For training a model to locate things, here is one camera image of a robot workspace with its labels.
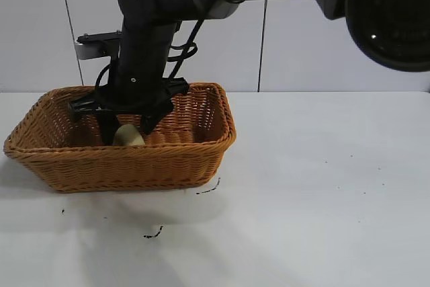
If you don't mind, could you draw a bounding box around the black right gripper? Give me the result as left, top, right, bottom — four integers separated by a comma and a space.
68, 20, 189, 146

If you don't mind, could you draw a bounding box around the pale yellow egg yolk pastry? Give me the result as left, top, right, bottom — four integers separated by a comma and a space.
113, 124, 146, 147

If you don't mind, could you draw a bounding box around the brown woven wicker basket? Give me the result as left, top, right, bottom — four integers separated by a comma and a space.
3, 81, 237, 194

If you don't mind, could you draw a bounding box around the black camera cable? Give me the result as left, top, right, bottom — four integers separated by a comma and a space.
94, 64, 112, 100

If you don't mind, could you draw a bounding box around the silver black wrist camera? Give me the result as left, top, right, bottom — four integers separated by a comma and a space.
74, 30, 124, 61

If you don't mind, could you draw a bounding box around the black coiled gripper cable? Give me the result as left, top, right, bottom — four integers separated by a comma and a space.
166, 17, 206, 83

